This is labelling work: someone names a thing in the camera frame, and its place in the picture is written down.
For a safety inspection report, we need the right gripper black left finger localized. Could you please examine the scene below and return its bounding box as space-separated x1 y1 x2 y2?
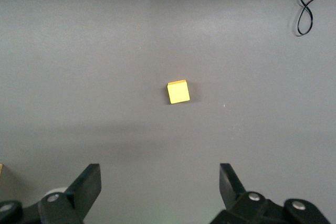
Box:
0 163 102 224

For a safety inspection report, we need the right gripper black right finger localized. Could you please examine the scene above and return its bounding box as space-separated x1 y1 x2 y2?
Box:
209 163 331 224

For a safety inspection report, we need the yellow cube block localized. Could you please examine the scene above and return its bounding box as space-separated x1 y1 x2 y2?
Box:
166 79 191 105

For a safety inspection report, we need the thin black cable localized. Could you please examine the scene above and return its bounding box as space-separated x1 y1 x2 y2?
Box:
278 0 336 37

